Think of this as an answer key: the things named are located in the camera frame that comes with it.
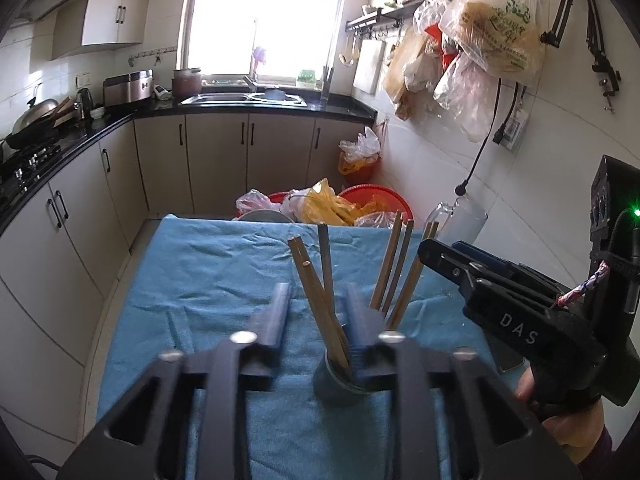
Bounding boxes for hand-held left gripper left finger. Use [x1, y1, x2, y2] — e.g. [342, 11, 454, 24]
[57, 282, 293, 480]

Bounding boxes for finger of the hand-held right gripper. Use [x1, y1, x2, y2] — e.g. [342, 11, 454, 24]
[452, 241, 571, 307]
[417, 237, 481, 301]

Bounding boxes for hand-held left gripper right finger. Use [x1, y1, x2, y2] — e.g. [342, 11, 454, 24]
[345, 284, 583, 480]

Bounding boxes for dark grey chopstick holder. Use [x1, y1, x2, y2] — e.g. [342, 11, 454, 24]
[312, 322, 396, 408]

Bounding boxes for person's right forearm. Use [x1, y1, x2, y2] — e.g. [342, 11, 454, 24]
[580, 422, 633, 466]

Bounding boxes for person's right hand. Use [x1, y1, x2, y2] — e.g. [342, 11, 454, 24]
[515, 365, 608, 463]

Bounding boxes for large glass mug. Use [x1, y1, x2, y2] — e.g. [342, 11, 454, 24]
[424, 199, 488, 248]

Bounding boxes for blue tablecloth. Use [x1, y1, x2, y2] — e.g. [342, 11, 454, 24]
[95, 214, 506, 480]

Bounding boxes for grey round basin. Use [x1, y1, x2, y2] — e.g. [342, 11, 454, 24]
[237, 209, 296, 224]

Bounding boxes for pink white plastic bag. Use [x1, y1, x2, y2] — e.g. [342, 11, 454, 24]
[235, 189, 283, 218]

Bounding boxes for yellow plastic bag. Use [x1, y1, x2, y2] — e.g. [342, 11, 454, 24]
[300, 178, 381, 228]

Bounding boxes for trash bin with plastic bags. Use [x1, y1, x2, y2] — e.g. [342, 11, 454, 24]
[337, 126, 383, 186]

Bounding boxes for hanging badge card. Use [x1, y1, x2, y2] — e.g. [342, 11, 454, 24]
[492, 107, 531, 153]

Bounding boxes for beige lower kitchen cabinets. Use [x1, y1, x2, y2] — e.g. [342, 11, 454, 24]
[0, 112, 376, 448]

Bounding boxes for beige kitchen cabinets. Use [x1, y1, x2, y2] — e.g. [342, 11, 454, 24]
[50, 0, 168, 61]
[0, 112, 376, 448]

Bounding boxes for hanging cutting board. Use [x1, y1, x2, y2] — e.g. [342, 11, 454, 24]
[352, 39, 387, 96]

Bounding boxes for stainless steel sink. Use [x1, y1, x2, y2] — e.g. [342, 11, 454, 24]
[181, 91, 308, 108]

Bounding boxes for cluster of hanging plastic bags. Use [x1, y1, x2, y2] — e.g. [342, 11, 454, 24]
[382, 0, 546, 143]

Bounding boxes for brown clay pot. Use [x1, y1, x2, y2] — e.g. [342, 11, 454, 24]
[171, 67, 202, 101]

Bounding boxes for black kitchen countertop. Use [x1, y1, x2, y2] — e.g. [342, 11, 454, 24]
[0, 91, 377, 236]

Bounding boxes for stainless steel appliance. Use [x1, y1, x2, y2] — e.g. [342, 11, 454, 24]
[102, 70, 154, 107]

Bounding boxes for electric kettle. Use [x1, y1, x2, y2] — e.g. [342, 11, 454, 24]
[75, 87, 94, 120]

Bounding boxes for gas stove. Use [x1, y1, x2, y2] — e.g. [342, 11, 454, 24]
[0, 142, 63, 196]

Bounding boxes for dark frying pan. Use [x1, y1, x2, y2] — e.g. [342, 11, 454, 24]
[0, 127, 58, 151]

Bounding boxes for kitchen window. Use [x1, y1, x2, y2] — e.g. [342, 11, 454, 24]
[182, 0, 351, 88]

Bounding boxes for metal wok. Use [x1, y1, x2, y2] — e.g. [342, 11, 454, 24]
[11, 99, 60, 133]

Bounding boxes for beige upper kitchen cabinets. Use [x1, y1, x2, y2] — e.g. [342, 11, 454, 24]
[50, 0, 168, 61]

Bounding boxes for red white blue braided cord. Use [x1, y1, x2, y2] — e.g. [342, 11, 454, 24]
[556, 260, 612, 308]

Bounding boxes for black power plug cable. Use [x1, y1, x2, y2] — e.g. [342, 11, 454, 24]
[454, 77, 503, 197]

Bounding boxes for hanging black cable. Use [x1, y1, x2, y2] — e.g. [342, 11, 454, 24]
[539, 0, 583, 50]
[580, 0, 623, 113]

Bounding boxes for metal wall shelf rack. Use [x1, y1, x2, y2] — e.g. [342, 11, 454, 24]
[345, 2, 431, 41]

